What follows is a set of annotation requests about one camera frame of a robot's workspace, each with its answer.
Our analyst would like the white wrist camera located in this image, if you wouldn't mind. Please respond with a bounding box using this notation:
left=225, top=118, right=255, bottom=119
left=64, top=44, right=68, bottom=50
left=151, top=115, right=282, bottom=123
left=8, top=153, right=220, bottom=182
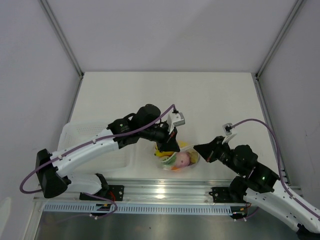
left=222, top=123, right=237, bottom=144
left=166, top=111, right=186, bottom=134

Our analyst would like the white plastic basket tray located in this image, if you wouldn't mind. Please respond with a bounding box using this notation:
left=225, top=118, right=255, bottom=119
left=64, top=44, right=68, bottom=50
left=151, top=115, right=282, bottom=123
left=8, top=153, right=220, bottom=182
left=57, top=121, right=135, bottom=174

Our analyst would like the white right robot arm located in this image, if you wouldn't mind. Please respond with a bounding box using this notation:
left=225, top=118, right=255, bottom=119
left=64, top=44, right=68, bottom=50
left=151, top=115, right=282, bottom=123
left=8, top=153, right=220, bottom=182
left=193, top=136, right=320, bottom=240

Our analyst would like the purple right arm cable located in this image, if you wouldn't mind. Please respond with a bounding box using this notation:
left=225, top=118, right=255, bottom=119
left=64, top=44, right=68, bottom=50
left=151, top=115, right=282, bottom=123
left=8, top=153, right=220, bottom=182
left=231, top=118, right=320, bottom=221

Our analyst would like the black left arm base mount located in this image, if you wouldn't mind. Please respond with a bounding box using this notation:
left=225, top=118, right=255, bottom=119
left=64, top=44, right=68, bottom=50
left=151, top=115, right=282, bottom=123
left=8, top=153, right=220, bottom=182
left=79, top=173, right=125, bottom=202

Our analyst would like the right aluminium frame post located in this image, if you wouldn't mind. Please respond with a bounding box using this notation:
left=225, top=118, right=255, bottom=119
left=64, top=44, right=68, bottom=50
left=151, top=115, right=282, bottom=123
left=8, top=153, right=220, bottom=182
left=255, top=0, right=307, bottom=81

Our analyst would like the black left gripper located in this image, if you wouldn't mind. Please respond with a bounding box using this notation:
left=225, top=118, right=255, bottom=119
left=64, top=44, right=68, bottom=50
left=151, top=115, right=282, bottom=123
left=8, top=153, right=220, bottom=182
left=139, top=120, right=180, bottom=153

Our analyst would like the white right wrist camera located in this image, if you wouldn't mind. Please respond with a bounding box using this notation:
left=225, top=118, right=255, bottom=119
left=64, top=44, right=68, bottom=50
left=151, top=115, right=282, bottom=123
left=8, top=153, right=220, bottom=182
left=222, top=123, right=237, bottom=144

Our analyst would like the pink peach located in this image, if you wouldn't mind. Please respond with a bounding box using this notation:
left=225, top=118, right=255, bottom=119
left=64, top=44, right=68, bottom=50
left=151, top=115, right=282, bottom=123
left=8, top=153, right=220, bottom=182
left=175, top=152, right=191, bottom=168

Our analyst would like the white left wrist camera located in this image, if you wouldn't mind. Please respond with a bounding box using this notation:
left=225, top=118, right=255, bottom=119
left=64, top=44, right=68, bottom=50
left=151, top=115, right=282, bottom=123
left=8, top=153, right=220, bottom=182
left=166, top=111, right=186, bottom=134

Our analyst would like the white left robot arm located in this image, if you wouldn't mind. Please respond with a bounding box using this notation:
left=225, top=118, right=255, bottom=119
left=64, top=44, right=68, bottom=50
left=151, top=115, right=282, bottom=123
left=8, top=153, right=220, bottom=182
left=35, top=104, right=185, bottom=200

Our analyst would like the yellow banana bunch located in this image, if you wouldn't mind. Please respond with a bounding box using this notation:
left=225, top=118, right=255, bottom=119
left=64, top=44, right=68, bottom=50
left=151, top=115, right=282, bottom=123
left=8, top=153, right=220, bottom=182
left=153, top=140, right=194, bottom=158

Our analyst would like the aluminium table edge rail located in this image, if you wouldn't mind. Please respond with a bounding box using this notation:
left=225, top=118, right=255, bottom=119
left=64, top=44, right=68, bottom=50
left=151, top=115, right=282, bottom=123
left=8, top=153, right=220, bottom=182
left=33, top=178, right=303, bottom=207

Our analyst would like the orange fruit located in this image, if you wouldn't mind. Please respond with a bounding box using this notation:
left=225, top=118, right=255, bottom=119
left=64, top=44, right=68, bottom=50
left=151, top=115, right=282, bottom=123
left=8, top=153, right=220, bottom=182
left=171, top=166, right=186, bottom=173

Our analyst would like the white slotted cable duct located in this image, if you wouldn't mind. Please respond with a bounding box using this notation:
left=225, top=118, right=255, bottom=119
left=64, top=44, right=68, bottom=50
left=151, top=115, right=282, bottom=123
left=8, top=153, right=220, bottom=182
left=44, top=203, right=233, bottom=216

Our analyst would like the aluminium frame post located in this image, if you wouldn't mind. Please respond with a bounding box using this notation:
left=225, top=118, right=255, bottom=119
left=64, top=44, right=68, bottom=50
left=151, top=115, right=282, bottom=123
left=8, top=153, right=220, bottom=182
left=38, top=0, right=84, bottom=78
left=255, top=0, right=307, bottom=81

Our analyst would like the clear polka dot zip bag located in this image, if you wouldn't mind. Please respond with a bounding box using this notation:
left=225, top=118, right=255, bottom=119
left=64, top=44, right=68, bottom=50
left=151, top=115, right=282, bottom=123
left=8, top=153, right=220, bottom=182
left=154, top=140, right=201, bottom=172

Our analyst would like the left aluminium frame post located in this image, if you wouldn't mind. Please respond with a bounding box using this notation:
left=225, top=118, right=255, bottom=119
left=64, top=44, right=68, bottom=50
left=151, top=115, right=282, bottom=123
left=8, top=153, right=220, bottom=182
left=38, top=0, right=84, bottom=78

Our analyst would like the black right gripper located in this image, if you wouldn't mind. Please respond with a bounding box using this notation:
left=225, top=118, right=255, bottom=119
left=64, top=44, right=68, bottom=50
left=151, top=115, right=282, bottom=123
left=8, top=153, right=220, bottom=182
left=193, top=135, right=244, bottom=176

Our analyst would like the white radish with leaves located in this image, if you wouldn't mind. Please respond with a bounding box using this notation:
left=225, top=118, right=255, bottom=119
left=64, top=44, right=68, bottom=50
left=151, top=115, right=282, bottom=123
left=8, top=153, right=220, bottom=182
left=160, top=155, right=177, bottom=168

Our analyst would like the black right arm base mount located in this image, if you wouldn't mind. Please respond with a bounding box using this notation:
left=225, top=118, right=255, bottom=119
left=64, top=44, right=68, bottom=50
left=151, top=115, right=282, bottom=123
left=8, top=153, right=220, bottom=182
left=208, top=176, right=248, bottom=204

